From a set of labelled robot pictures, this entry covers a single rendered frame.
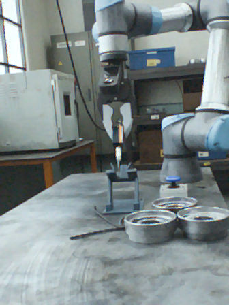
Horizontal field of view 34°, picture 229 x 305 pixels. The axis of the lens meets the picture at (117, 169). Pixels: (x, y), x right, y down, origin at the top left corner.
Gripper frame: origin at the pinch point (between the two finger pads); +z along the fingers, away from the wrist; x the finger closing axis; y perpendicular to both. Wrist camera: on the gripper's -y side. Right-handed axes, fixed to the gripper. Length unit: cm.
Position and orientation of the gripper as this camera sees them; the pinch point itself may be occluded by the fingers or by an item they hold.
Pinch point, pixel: (118, 134)
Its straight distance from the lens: 96.7
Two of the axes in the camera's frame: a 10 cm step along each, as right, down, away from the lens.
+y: 1.2, -1.6, 9.8
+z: 0.7, 9.9, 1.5
